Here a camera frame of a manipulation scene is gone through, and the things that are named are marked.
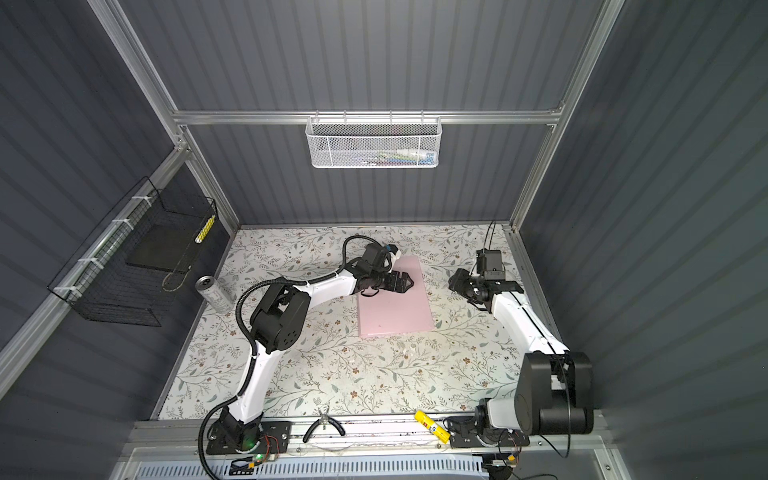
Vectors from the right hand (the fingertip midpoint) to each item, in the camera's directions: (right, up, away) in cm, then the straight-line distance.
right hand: (459, 283), depth 88 cm
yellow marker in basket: (-72, +16, -6) cm, 74 cm away
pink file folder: (-20, -10, +4) cm, 22 cm away
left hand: (-16, 0, +12) cm, 20 cm away
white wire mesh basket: (-26, +56, +35) cm, 71 cm away
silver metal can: (-73, -2, -1) cm, 73 cm away
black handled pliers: (-38, -34, -12) cm, 52 cm away
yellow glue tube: (-9, -35, -16) cm, 39 cm away
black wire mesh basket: (-85, +16, -8) cm, 87 cm away
